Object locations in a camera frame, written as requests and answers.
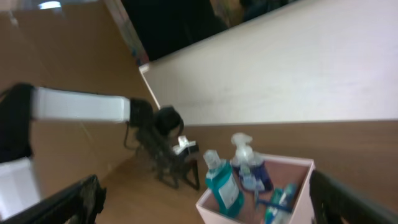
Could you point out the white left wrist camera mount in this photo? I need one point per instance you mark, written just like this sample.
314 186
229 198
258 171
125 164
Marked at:
185 146

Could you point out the teal toothpaste tube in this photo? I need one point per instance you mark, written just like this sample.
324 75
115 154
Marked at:
271 210

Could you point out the blue razor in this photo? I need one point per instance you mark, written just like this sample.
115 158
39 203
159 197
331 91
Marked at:
258 200

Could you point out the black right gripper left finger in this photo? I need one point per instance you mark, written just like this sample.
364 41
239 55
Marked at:
80 203

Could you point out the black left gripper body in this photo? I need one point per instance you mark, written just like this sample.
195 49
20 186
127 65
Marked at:
170 168

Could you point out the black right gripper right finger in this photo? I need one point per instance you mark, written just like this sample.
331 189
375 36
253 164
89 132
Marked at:
335 203

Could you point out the purple foam soap pump bottle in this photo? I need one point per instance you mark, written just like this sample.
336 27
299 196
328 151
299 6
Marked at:
249 166

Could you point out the blue toothbrush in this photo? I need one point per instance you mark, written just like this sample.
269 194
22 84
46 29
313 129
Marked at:
282 216

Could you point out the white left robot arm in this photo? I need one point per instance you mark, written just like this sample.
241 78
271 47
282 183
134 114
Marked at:
23 103

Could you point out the white cardboard box pink inside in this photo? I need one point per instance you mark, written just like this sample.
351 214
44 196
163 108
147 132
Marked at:
283 171

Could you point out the blue mouthwash bottle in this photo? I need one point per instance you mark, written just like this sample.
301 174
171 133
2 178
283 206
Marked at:
221 181

